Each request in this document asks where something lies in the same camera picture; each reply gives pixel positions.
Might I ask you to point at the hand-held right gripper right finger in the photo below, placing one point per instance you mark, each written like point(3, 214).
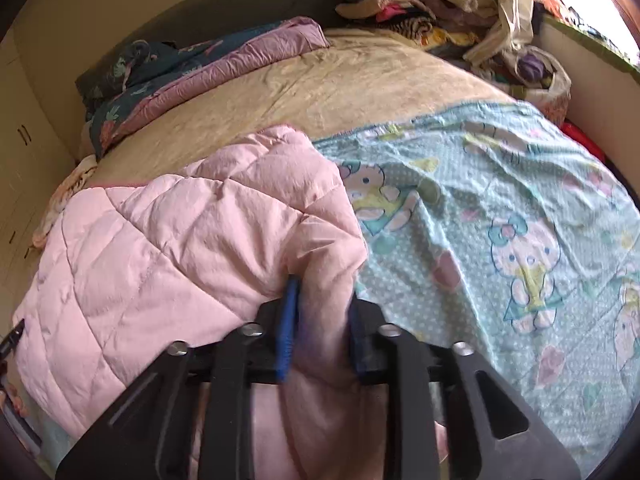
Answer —
point(358, 345)

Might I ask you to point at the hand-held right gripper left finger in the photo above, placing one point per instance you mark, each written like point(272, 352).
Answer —
point(289, 317)

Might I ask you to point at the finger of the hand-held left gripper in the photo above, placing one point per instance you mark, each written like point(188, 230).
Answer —
point(14, 337)

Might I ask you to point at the pink quilted jacket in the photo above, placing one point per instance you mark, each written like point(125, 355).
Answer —
point(165, 250)

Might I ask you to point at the clear plastic bag with clothes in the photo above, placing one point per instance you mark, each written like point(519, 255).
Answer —
point(537, 72)

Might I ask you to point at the pile of mixed clothes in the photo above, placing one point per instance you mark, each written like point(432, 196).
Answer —
point(425, 0)

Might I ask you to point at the small floral orange cloth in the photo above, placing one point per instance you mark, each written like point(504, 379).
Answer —
point(62, 195)

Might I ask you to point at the light blue cartoon print sheet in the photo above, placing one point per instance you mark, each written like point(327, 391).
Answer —
point(500, 220)

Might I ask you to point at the beige plush bed cover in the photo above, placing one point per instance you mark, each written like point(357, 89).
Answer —
point(320, 90)

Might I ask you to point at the blue and pink floral quilt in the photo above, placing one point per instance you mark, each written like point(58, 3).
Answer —
point(200, 70)

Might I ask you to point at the red cloth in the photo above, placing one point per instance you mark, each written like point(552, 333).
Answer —
point(585, 140)

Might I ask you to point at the dark grey headboard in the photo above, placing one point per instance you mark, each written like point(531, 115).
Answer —
point(210, 15)

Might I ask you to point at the green cloth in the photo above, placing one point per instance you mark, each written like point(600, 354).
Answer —
point(600, 42)

